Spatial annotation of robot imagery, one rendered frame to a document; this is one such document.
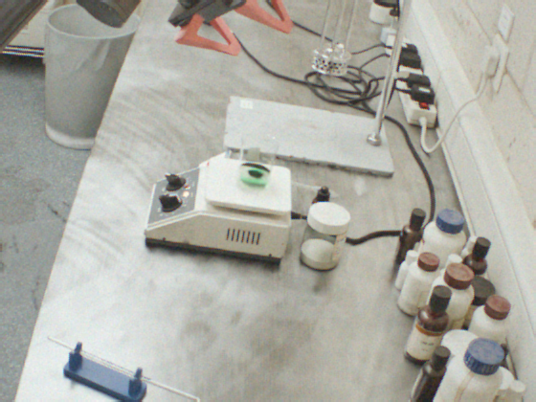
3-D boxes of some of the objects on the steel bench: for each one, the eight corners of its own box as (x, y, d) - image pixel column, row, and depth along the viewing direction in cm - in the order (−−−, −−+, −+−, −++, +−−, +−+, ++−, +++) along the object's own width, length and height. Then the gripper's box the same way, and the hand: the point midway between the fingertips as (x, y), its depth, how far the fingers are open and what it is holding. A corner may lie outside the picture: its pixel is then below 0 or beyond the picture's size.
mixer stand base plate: (222, 150, 152) (223, 145, 151) (228, 99, 169) (229, 94, 168) (394, 177, 155) (395, 171, 154) (382, 124, 172) (383, 120, 171)
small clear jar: (433, 394, 109) (448, 358, 105) (423, 365, 114) (438, 328, 110) (472, 394, 110) (488, 358, 106) (462, 366, 115) (478, 329, 111)
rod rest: (61, 373, 101) (61, 352, 99) (74, 357, 103) (75, 336, 102) (136, 406, 99) (137, 385, 97) (147, 389, 102) (149, 368, 100)
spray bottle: (383, 44, 209) (392, 6, 204) (376, 38, 212) (386, 0, 207) (396, 45, 211) (406, 7, 205) (390, 39, 214) (399, 1, 208)
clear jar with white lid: (293, 263, 128) (304, 217, 124) (304, 242, 133) (315, 196, 129) (333, 276, 127) (346, 230, 123) (343, 255, 132) (355, 209, 128)
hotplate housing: (142, 244, 126) (147, 197, 121) (152, 195, 137) (158, 150, 132) (298, 268, 127) (308, 221, 123) (296, 217, 139) (306, 172, 134)
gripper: (215, -82, 91) (313, 3, 98) (147, -38, 102) (238, 36, 109) (189, -42, 88) (293, 46, 95) (122, 1, 99) (216, 78, 106)
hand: (258, 36), depth 101 cm, fingers open, 9 cm apart
